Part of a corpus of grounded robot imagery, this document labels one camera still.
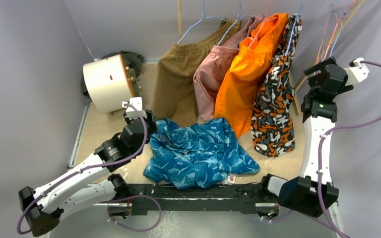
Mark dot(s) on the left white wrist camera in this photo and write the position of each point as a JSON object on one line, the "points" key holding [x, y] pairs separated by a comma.
{"points": [[134, 108]]}

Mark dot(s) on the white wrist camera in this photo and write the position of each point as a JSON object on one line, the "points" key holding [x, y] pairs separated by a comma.
{"points": [[356, 72], [134, 108]]}

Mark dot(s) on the empty blue wire hanger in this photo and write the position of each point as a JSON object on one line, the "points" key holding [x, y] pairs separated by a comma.
{"points": [[332, 31]]}

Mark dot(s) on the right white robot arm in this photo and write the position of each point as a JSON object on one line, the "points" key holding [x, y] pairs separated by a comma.
{"points": [[302, 194]]}

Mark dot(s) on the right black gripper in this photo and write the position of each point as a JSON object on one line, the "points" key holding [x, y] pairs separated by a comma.
{"points": [[320, 66]]}

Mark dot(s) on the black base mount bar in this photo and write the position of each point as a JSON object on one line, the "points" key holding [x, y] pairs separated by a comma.
{"points": [[250, 198]]}

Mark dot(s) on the wooden rack pole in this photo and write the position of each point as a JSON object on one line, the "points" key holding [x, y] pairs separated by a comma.
{"points": [[179, 18]]}

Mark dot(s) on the orange shorts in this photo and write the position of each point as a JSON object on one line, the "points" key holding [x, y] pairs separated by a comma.
{"points": [[238, 90]]}

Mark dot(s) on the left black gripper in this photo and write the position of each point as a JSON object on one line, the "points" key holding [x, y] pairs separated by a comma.
{"points": [[150, 119]]}

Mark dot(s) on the camouflage patterned shorts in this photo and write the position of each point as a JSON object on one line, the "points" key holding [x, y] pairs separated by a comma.
{"points": [[272, 127]]}

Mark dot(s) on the blue patterned shorts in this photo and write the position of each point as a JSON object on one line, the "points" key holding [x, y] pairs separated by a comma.
{"points": [[200, 155]]}

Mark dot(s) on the blue wire hanger left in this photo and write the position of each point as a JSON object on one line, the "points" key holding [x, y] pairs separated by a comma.
{"points": [[202, 17]]}

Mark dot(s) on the pink shorts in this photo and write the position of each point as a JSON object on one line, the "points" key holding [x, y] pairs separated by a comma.
{"points": [[210, 73]]}

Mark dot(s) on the dark green cloth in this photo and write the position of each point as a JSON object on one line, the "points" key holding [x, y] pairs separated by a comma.
{"points": [[132, 59]]}

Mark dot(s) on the brown shorts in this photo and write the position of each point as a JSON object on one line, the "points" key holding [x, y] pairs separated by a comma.
{"points": [[174, 96]]}

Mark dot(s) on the white cylindrical drum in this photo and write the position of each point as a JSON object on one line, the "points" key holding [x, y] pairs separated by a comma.
{"points": [[108, 105]]}

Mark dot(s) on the aluminium frame rail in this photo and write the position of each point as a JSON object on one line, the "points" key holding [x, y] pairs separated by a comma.
{"points": [[333, 210]]}

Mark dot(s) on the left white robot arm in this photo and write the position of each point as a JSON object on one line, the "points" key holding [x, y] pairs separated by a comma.
{"points": [[92, 181]]}

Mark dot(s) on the wooden diagonal rack bar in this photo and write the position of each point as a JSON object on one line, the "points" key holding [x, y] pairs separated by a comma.
{"points": [[328, 42]]}

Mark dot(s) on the white printed card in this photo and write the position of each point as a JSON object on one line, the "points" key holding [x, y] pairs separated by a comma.
{"points": [[230, 179]]}

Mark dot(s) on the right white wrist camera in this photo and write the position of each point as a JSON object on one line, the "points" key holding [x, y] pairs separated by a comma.
{"points": [[356, 72]]}

